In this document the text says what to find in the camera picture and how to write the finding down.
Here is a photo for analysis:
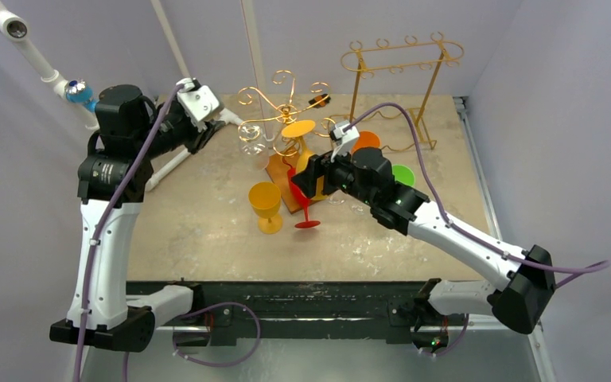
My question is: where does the red goblet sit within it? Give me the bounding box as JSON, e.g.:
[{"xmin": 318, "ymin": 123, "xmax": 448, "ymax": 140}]
[{"xmin": 287, "ymin": 166, "xmax": 321, "ymax": 229}]

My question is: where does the clear wine glass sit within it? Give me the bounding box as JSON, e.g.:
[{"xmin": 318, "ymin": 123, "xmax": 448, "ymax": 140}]
[
  {"xmin": 238, "ymin": 124, "xmax": 269, "ymax": 171},
  {"xmin": 349, "ymin": 199, "xmax": 370, "ymax": 216},
  {"xmin": 327, "ymin": 192, "xmax": 346, "ymax": 205}
]

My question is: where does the gold scroll wine glass rack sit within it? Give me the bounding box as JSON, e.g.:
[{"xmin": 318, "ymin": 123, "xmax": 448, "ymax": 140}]
[{"xmin": 237, "ymin": 69, "xmax": 331, "ymax": 213}]

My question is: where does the orange goblet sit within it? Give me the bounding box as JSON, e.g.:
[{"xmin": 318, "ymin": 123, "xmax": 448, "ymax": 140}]
[{"xmin": 351, "ymin": 131, "xmax": 380, "ymax": 154}]

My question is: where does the yellow goblet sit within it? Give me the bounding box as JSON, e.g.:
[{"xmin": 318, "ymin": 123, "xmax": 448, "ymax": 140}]
[
  {"xmin": 281, "ymin": 120, "xmax": 316, "ymax": 173},
  {"xmin": 248, "ymin": 181, "xmax": 283, "ymax": 234}
]

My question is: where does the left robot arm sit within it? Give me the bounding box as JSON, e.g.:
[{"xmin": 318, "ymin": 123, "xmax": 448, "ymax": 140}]
[{"xmin": 49, "ymin": 78, "xmax": 224, "ymax": 353}]

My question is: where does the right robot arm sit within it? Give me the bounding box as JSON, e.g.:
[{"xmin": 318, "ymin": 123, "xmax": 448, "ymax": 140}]
[{"xmin": 293, "ymin": 148, "xmax": 557, "ymax": 334}]

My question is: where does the green goblet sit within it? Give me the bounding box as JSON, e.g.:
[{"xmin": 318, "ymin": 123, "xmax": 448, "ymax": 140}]
[{"xmin": 392, "ymin": 164, "xmax": 415, "ymax": 187}]

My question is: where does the small orange black object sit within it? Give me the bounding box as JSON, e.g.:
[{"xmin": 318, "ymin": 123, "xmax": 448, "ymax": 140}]
[{"xmin": 309, "ymin": 93, "xmax": 331, "ymax": 108}]

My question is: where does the white PVC pipe assembly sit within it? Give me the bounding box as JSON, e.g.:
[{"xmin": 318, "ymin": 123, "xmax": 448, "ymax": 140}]
[{"xmin": 0, "ymin": 1, "xmax": 244, "ymax": 192}]

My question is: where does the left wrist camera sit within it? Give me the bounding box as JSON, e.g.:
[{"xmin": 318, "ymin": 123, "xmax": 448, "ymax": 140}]
[{"xmin": 177, "ymin": 78, "xmax": 224, "ymax": 133}]

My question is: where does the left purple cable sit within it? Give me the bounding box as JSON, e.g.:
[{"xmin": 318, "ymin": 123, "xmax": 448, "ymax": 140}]
[{"xmin": 71, "ymin": 81, "xmax": 191, "ymax": 382}]

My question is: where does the purple cable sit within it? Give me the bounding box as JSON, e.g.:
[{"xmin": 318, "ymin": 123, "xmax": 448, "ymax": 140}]
[
  {"xmin": 343, "ymin": 103, "xmax": 611, "ymax": 290},
  {"xmin": 71, "ymin": 81, "xmax": 191, "ymax": 382}
]

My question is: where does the gold rectangular wire rack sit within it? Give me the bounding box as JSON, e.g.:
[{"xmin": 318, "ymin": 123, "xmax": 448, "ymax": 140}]
[{"xmin": 327, "ymin": 32, "xmax": 465, "ymax": 150}]

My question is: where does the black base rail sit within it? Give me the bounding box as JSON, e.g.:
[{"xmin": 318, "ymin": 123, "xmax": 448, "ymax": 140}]
[{"xmin": 126, "ymin": 280, "xmax": 470, "ymax": 349}]

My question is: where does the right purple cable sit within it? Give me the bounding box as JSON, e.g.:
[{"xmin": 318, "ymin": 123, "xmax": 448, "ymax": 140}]
[{"xmin": 343, "ymin": 103, "xmax": 611, "ymax": 290}]

